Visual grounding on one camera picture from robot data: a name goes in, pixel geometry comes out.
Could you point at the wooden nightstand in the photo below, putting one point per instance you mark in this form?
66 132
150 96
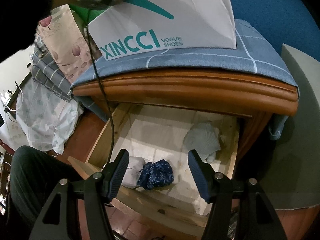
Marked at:
200 87

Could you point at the white shoe box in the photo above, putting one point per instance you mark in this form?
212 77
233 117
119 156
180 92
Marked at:
195 17

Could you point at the pale white underwear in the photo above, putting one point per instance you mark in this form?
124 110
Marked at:
133 170

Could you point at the green foam mat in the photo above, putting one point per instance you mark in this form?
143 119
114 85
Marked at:
93 13

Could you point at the beige floral pillow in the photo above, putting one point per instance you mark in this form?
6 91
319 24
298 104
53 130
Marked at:
67 42

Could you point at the light blue grey underwear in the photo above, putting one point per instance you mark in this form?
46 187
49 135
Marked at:
202 137

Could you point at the grey box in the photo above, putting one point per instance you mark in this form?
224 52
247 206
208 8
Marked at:
300 130

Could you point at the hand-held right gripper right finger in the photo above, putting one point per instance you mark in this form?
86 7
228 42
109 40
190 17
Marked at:
200 177

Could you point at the dark blue patterned underwear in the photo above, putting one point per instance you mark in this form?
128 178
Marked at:
155 173

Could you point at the grey plaid bedding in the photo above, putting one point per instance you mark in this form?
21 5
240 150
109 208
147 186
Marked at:
50 77

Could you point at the person's dark trouser leg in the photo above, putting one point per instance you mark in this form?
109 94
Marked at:
35 175

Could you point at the blue foam mat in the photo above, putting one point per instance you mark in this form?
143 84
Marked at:
270 10

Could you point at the wooden drawer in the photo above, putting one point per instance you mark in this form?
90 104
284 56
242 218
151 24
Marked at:
160 132

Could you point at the grey checked cloth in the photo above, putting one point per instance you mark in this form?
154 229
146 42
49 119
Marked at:
232 225

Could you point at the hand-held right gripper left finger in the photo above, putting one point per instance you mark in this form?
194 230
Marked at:
120 175

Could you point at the white printed bedsheet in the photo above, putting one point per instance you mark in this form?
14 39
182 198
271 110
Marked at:
45 120

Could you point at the blue checked cloth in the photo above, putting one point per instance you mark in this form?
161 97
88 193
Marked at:
200 57

